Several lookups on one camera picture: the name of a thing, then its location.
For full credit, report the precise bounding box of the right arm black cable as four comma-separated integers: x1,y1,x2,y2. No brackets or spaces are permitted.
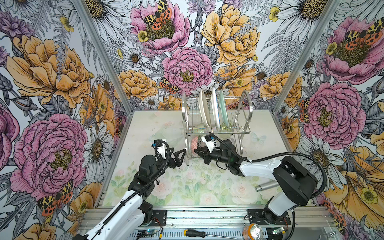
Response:
209,133,328,240

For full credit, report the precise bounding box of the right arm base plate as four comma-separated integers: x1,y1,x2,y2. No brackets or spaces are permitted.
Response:
245,209,292,226

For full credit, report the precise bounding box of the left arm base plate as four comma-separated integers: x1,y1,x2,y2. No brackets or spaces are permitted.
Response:
142,210,168,227

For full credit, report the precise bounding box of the steel two-tier dish rack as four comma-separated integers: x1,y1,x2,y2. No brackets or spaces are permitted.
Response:
182,90,253,162

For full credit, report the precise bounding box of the light green ceramic bowl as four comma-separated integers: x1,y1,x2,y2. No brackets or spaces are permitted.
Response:
193,128,206,134

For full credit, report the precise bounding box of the cream white plate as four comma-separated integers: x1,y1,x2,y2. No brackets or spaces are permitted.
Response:
199,90,211,128

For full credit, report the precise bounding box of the grey metal cylinder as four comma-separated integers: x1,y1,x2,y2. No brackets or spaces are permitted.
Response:
255,181,280,192

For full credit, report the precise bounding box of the aluminium front rail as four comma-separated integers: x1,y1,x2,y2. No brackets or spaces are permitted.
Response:
79,206,334,233

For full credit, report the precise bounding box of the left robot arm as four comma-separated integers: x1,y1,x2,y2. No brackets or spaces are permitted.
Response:
73,147,187,240

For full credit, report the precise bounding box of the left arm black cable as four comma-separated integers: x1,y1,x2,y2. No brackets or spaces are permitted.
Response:
89,140,172,238

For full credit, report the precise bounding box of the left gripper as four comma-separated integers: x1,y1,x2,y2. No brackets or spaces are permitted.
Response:
150,147,187,181

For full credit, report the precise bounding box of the pale green plate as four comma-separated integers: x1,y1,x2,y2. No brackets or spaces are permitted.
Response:
219,90,230,128

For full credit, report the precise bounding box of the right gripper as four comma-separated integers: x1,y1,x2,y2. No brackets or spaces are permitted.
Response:
194,145,230,165

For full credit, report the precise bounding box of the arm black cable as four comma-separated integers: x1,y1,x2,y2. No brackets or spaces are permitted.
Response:
209,133,328,240
89,140,172,238

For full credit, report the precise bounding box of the white patterned plate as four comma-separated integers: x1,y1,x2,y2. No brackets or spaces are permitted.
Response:
211,89,221,132

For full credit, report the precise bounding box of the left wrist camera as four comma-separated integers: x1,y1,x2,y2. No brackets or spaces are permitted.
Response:
152,140,168,161

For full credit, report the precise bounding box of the roll of tape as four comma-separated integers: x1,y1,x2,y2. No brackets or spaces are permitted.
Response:
242,223,264,240

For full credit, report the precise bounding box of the green circuit board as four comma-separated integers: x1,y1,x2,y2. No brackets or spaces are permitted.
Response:
136,229,160,240

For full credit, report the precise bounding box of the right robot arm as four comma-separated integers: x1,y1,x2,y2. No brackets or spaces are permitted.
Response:
194,137,319,225

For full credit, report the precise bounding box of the black yellow screwdriver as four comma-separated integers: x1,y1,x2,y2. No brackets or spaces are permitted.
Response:
184,229,237,240

